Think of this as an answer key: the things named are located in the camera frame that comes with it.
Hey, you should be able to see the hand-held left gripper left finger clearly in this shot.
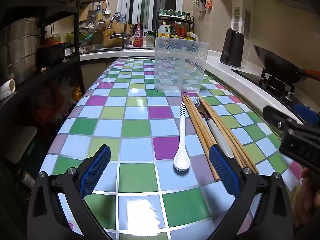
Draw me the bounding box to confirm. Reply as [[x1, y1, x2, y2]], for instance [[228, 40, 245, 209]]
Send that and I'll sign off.
[[26, 144, 113, 240]]

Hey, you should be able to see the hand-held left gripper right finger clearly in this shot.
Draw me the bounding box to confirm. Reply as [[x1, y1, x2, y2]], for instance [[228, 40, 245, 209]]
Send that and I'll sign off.
[[207, 144, 295, 240]]

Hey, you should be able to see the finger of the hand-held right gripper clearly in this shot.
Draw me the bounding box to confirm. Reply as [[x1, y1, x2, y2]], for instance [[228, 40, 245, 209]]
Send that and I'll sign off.
[[262, 105, 304, 132], [294, 103, 320, 126]]

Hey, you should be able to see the white-handled metal fork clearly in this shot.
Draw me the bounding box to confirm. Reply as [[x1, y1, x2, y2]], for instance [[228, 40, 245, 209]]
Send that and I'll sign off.
[[193, 97, 235, 159]]

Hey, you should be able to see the white ceramic spoon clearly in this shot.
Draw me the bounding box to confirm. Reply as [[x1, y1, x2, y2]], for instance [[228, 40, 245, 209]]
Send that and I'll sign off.
[[173, 102, 191, 172]]

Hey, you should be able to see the clear plastic utensil holder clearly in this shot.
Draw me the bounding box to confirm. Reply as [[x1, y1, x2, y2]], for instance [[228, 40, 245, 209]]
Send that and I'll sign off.
[[154, 36, 209, 93]]

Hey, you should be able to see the person's right hand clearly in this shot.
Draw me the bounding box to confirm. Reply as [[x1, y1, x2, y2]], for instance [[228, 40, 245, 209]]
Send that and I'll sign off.
[[292, 167, 320, 230]]

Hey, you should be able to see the black gas stove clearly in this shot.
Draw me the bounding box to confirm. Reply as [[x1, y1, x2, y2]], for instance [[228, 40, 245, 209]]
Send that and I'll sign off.
[[231, 69, 309, 127]]

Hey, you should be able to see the checkered table cover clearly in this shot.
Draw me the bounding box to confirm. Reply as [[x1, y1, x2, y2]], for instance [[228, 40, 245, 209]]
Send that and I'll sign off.
[[39, 58, 304, 240]]

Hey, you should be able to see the black wok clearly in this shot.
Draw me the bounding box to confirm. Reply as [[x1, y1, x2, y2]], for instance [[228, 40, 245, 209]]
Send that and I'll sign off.
[[254, 45, 320, 84]]

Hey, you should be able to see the black electric kettle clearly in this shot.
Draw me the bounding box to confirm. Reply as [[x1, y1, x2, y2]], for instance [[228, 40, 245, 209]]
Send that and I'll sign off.
[[219, 28, 245, 68]]

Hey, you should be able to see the white roll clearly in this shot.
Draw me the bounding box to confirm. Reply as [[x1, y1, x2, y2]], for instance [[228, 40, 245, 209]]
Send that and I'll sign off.
[[0, 79, 16, 98]]

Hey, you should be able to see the steel sink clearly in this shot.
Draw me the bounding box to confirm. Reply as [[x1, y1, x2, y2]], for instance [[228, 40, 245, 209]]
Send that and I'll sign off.
[[84, 44, 155, 53]]

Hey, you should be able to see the black pot with orange lid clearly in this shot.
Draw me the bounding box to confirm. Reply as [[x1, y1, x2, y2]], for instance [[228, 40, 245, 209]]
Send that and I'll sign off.
[[37, 39, 67, 65]]

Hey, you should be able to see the black spice rack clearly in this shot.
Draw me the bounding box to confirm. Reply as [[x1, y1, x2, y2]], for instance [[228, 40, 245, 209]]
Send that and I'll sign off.
[[157, 9, 195, 42]]

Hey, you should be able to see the green plastic bowl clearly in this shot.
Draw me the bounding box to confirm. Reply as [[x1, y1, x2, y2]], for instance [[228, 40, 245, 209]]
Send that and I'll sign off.
[[64, 31, 92, 44]]

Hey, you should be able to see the chrome kitchen faucet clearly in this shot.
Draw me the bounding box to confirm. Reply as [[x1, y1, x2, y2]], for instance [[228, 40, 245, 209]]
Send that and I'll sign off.
[[107, 15, 133, 50]]

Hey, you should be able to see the yellow cooking oil bottle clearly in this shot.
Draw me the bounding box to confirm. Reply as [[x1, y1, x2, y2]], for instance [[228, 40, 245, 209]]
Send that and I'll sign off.
[[158, 22, 172, 38]]

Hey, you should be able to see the red dish soap bottle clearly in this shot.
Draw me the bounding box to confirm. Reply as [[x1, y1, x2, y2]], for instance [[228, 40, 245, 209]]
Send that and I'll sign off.
[[133, 22, 143, 47]]

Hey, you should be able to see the wooden cutting board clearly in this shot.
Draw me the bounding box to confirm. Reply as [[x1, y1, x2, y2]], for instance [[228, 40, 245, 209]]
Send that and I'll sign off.
[[103, 17, 131, 47]]

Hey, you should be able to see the large steel pot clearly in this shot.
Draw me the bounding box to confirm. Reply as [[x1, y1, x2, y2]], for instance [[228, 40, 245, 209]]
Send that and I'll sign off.
[[0, 17, 42, 85]]

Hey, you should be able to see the metal grater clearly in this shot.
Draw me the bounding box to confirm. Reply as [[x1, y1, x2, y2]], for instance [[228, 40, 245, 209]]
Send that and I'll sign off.
[[87, 4, 98, 28]]

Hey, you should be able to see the black shelving unit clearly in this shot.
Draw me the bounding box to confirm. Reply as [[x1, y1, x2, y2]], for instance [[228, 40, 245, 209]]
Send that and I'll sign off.
[[0, 0, 110, 160]]

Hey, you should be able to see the kitchen window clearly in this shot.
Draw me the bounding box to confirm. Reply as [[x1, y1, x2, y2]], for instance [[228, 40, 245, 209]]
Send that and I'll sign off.
[[117, 0, 180, 32]]

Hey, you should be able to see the grey wall vent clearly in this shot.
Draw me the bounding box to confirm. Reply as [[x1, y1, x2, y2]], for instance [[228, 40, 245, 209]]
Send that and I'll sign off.
[[234, 7, 241, 32], [244, 9, 251, 40]]

